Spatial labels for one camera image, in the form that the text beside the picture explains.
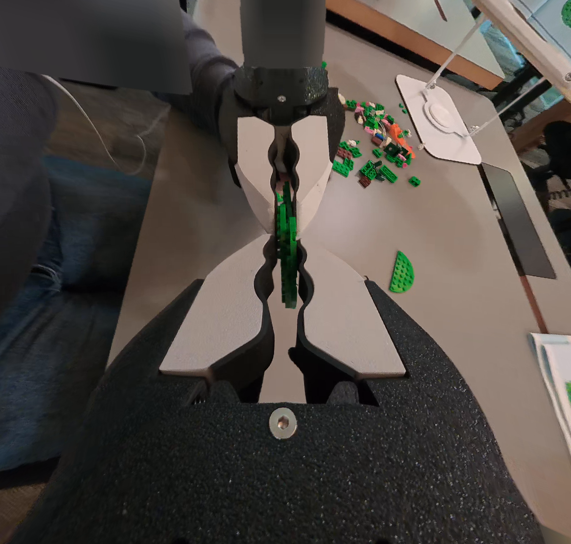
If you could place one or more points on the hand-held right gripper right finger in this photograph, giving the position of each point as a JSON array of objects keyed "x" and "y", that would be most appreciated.
[{"x": 352, "y": 325}]

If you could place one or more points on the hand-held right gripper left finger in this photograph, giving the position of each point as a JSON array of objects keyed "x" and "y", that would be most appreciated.
[{"x": 218, "y": 321}]

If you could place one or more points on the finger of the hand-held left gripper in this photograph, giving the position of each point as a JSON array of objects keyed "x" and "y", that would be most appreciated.
[
  {"x": 254, "y": 164},
  {"x": 314, "y": 160}
]

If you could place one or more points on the green lego plate assembly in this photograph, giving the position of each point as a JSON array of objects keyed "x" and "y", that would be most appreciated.
[{"x": 282, "y": 213}]

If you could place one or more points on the person's left forearm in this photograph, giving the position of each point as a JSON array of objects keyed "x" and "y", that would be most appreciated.
[{"x": 209, "y": 71}]

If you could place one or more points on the pile of small lego pieces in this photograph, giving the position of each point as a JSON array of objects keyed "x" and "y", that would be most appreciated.
[{"x": 383, "y": 146}]

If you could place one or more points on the grey table with wooden edge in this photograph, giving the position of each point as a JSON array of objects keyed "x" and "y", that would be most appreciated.
[{"x": 401, "y": 17}]

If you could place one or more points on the person's blue jeans leg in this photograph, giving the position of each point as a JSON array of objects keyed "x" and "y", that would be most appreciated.
[{"x": 53, "y": 352}]

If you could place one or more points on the black table inset panel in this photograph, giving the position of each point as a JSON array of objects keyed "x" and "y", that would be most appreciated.
[{"x": 517, "y": 222}]

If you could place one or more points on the white instruction booklet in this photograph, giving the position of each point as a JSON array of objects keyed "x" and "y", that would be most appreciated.
[{"x": 548, "y": 339}]

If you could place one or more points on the flower print instruction booklet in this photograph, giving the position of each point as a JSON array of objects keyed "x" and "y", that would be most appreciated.
[{"x": 560, "y": 374}]

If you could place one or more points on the person's dark sweater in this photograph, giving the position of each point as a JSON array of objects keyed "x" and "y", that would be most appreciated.
[{"x": 22, "y": 173}]

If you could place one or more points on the black office chair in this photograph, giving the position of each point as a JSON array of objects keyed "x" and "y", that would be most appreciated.
[{"x": 557, "y": 142}]

